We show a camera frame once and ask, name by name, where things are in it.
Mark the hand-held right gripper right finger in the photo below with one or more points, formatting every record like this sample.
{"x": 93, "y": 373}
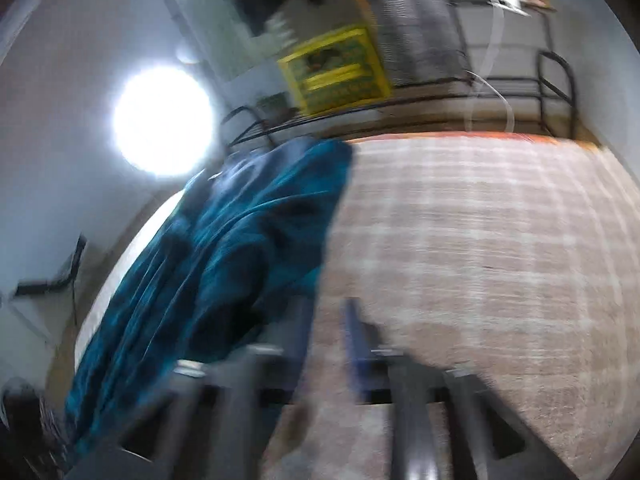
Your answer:
{"x": 360, "y": 350}

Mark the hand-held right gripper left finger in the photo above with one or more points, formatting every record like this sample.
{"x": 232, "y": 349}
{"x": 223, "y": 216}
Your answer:
{"x": 300, "y": 325}

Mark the teal plaid shirt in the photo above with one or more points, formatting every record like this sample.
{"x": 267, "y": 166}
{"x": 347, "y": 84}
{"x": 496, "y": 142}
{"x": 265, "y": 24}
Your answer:
{"x": 225, "y": 250}

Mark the black metal clothes rack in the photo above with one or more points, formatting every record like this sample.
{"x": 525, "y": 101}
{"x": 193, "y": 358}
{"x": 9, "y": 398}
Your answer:
{"x": 435, "y": 83}

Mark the beige checked blanket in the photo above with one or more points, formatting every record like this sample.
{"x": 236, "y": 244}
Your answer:
{"x": 475, "y": 260}

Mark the black pot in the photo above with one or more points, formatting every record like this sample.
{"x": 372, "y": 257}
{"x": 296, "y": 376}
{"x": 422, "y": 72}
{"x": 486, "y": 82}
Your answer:
{"x": 275, "y": 105}

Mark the bright round lamp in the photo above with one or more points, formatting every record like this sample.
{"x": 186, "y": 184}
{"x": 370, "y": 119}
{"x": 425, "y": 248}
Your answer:
{"x": 162, "y": 120}

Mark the yellow printed box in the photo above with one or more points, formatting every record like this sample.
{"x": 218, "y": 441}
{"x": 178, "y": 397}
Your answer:
{"x": 335, "y": 70}

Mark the grey plaid coat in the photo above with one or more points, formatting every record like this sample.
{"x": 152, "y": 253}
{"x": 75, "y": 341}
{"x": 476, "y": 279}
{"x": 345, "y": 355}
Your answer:
{"x": 410, "y": 25}

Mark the black bracket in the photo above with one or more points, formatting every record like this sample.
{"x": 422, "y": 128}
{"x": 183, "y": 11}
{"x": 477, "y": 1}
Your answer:
{"x": 45, "y": 287}

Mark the green striped wall poster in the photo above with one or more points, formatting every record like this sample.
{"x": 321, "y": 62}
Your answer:
{"x": 215, "y": 25}

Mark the black metal tube frame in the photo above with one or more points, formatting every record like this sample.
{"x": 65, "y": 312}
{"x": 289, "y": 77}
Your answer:
{"x": 570, "y": 85}

